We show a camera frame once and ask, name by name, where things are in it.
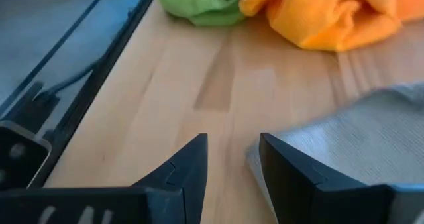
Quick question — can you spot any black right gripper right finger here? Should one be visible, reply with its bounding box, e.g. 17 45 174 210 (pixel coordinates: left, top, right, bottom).
259 133 370 224

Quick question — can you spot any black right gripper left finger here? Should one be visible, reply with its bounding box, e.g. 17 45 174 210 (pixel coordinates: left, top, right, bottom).
131 133 209 224

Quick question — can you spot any grey microfiber towel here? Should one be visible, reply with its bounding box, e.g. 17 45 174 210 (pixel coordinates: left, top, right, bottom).
244 83 424 215

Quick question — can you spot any orange microfiber towel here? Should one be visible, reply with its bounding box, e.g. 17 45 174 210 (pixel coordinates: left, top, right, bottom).
238 0 424 52

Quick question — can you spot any large green microfiber towel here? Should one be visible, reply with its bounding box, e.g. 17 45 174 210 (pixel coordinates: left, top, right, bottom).
155 0 248 27

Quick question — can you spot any black aluminium table frame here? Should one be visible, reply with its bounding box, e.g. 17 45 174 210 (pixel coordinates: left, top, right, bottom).
0 0 157 190

